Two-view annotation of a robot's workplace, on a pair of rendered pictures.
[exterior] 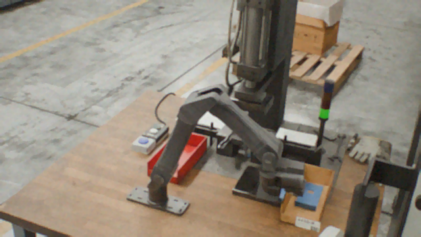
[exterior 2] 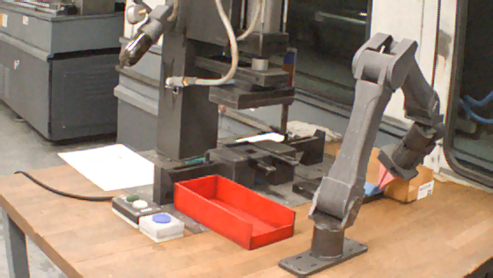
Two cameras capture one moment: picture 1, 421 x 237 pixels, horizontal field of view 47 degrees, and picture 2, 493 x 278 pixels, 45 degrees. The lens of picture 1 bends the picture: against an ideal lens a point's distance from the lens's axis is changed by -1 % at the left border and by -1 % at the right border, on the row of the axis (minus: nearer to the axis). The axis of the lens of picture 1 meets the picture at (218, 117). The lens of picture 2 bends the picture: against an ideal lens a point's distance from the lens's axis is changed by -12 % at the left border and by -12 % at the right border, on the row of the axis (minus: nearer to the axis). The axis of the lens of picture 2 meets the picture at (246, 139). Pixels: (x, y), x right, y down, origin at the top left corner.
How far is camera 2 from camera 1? 1.63 m
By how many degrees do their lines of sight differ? 59
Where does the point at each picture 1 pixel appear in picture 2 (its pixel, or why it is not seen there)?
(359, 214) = not seen: outside the picture
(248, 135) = (423, 87)
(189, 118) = (398, 79)
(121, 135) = (100, 237)
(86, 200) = not seen: outside the picture
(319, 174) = not seen: hidden behind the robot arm
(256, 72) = (283, 40)
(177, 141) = (374, 128)
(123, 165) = (198, 259)
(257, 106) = (286, 92)
